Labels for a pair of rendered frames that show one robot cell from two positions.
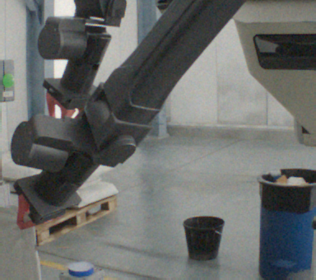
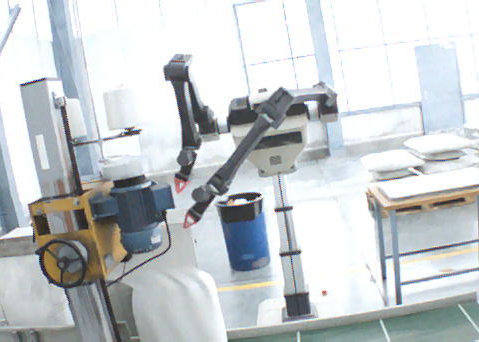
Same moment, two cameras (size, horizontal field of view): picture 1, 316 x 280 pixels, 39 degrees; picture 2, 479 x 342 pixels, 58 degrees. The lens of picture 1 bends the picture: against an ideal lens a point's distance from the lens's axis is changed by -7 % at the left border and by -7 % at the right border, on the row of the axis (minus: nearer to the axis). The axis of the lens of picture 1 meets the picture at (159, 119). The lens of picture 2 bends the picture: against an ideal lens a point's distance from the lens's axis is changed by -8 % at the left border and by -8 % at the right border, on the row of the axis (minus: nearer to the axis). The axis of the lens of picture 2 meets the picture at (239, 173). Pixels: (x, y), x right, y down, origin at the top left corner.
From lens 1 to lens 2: 143 cm
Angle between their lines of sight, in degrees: 21
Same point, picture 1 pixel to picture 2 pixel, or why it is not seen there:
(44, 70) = (3, 157)
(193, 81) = (118, 142)
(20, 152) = (198, 197)
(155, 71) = (235, 166)
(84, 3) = (187, 142)
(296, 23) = not seen: hidden behind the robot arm
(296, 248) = (253, 244)
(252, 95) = (170, 143)
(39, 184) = (196, 208)
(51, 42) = (184, 160)
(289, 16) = not seen: hidden behind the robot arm
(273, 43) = not seen: hidden behind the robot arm
